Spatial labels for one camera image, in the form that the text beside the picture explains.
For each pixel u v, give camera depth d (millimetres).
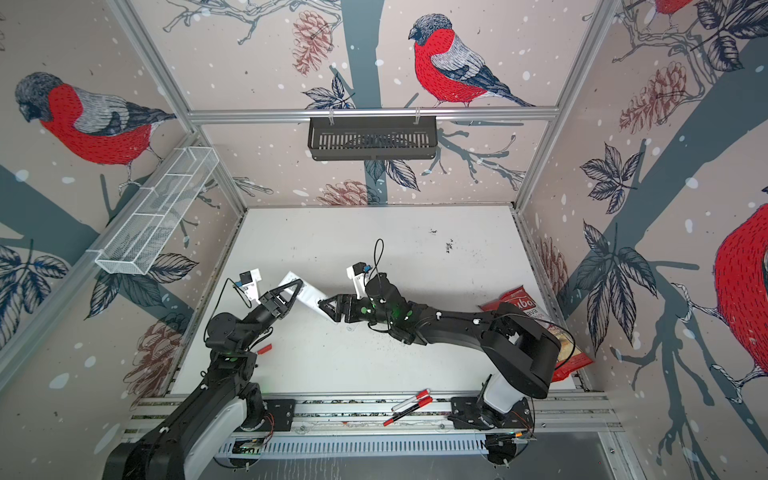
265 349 835
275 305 682
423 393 772
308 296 738
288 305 702
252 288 707
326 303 742
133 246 709
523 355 438
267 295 684
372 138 1067
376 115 916
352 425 727
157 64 799
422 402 759
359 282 730
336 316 684
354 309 686
